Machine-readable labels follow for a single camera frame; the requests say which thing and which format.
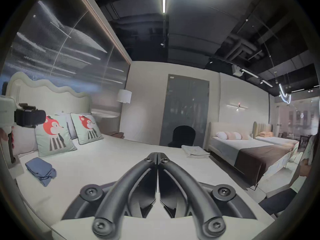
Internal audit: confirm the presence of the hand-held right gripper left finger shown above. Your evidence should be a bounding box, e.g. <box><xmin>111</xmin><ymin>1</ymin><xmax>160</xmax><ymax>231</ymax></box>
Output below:
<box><xmin>61</xmin><ymin>152</ymin><xmax>158</xmax><ymax>238</ymax></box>

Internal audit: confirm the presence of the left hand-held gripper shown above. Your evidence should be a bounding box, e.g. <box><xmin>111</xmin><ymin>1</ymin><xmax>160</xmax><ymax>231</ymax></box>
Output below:
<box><xmin>0</xmin><ymin>96</ymin><xmax>47</xmax><ymax>164</ymax></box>

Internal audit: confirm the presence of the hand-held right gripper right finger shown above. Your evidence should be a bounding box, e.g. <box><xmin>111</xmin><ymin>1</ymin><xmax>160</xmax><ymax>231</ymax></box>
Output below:
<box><xmin>158</xmin><ymin>152</ymin><xmax>257</xmax><ymax>238</ymax></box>

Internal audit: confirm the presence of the white pillow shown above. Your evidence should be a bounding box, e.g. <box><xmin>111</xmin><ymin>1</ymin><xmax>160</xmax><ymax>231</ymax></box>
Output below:
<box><xmin>12</xmin><ymin>125</ymin><xmax>38</xmax><ymax>157</ymax></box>
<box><xmin>56</xmin><ymin>111</ymin><xmax>78</xmax><ymax>140</ymax></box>

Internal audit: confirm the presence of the cream wavy padded headboard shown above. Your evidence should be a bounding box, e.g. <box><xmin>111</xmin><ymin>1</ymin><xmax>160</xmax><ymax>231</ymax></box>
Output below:
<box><xmin>5</xmin><ymin>71</ymin><xmax>93</xmax><ymax>126</ymax></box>

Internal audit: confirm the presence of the bed with white sheet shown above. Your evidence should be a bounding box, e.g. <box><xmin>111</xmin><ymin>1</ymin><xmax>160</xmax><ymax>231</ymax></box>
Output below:
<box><xmin>10</xmin><ymin>132</ymin><xmax>275</xmax><ymax>240</ymax></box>

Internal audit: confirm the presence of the folded white cloth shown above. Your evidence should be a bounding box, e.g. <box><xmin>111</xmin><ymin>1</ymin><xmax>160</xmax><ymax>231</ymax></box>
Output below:
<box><xmin>181</xmin><ymin>145</ymin><xmax>211</xmax><ymax>159</ymax></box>

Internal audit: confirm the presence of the large deer print cushion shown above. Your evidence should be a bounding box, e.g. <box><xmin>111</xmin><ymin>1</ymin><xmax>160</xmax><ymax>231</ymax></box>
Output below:
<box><xmin>35</xmin><ymin>114</ymin><xmax>77</xmax><ymax>158</ymax></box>

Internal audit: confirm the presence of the folded blue garment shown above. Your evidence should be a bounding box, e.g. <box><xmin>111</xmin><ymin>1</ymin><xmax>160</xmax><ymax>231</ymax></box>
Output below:
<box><xmin>25</xmin><ymin>157</ymin><xmax>57</xmax><ymax>187</ymax></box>

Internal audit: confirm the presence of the black chair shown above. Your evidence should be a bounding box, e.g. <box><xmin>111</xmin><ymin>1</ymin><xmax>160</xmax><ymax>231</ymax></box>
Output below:
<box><xmin>168</xmin><ymin>125</ymin><xmax>196</xmax><ymax>148</ymax></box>

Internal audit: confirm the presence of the bed with brown blanket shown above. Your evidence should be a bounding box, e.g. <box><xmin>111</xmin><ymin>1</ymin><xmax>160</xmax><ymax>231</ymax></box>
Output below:
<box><xmin>207</xmin><ymin>121</ymin><xmax>296</xmax><ymax>187</ymax></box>

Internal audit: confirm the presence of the small deer print cushion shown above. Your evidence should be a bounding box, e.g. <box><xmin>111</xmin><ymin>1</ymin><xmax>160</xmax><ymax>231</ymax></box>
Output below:
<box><xmin>70</xmin><ymin>112</ymin><xmax>104</xmax><ymax>145</ymax></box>

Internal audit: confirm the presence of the beige bedside table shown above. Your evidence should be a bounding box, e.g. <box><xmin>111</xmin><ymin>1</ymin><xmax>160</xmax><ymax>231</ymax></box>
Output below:
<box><xmin>99</xmin><ymin>116</ymin><xmax>121</xmax><ymax>135</ymax></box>

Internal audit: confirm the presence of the white shade lamp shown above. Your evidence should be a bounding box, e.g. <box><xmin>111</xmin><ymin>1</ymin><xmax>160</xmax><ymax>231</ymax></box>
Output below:
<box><xmin>116</xmin><ymin>89</ymin><xmax>132</xmax><ymax>104</ymax></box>

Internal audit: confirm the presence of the wall lamp bar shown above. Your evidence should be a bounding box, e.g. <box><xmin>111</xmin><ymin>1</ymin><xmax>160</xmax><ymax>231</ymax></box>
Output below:
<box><xmin>227</xmin><ymin>103</ymin><xmax>249</xmax><ymax>111</ymax></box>

